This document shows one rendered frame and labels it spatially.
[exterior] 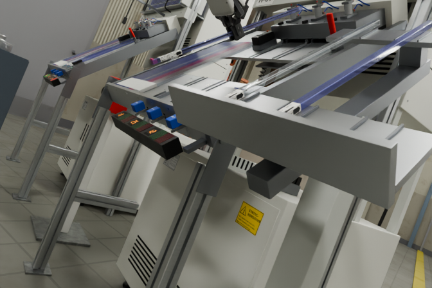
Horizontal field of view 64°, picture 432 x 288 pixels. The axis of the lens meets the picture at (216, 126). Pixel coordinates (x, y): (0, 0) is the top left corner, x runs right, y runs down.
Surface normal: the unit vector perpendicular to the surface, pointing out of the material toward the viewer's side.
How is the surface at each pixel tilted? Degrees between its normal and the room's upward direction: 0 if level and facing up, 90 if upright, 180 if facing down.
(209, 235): 90
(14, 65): 90
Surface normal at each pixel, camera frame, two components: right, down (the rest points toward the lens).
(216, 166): 0.55, 0.20
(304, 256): -0.67, -0.29
